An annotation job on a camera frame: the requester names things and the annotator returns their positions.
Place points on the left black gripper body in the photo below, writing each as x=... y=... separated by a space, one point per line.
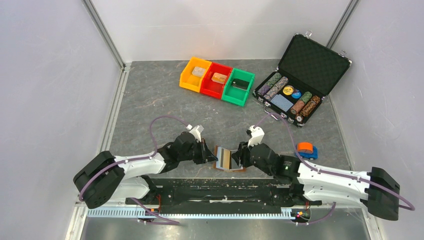
x=195 y=153

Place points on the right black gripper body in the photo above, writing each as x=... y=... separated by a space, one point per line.
x=247 y=161

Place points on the yellow dealer button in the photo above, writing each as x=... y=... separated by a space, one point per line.
x=288 y=90

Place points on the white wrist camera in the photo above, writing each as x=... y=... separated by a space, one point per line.
x=256 y=135
x=195 y=131

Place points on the red plastic bin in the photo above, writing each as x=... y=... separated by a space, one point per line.
x=210 y=88

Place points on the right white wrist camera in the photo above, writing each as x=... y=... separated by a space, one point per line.
x=256 y=135

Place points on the card stack in yellow bin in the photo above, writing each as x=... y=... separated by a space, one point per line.
x=198 y=71

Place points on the green plastic bin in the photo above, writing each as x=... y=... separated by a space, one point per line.
x=237 y=96

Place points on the black poker chip case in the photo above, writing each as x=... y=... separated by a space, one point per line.
x=312 y=69

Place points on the brown leather card holder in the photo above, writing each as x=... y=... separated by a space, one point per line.
x=225 y=162

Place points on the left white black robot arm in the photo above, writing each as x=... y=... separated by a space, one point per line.
x=107 y=177

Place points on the yellow plastic bin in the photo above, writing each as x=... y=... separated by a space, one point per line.
x=187 y=80

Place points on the orange blue tape roll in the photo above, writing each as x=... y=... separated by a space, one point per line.
x=307 y=150

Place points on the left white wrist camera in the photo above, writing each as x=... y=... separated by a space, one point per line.
x=195 y=131

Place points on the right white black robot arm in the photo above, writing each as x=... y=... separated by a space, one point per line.
x=316 y=183

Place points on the blue playing card deck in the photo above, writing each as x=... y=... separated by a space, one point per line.
x=281 y=102

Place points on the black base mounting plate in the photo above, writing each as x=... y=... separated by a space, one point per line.
x=223 y=196

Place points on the card stack in red bin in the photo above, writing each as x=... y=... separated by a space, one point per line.
x=219 y=78

